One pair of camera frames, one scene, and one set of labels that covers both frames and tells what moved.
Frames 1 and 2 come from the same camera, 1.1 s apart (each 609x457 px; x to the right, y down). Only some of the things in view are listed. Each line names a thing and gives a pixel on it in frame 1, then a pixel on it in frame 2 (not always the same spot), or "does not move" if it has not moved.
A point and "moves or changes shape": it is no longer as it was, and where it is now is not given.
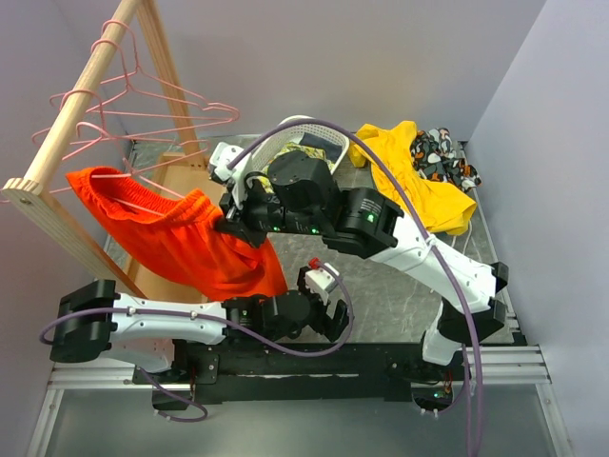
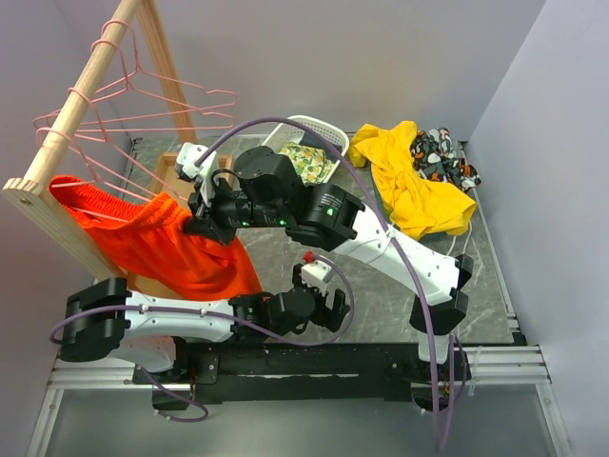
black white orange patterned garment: [437, 156] does not move
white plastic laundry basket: [272, 144] does not move
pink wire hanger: [130, 174] to [115, 188]
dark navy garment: [333, 150] does not move
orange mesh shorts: [180, 230] moves or changes shape
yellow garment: [442, 208] does not move
